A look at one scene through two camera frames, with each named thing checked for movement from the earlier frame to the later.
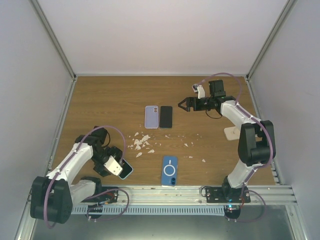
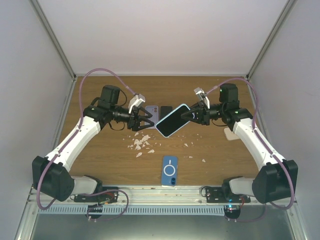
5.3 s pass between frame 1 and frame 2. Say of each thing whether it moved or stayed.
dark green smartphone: stayed
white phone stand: stayed
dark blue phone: stayed
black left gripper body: moved
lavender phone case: stayed
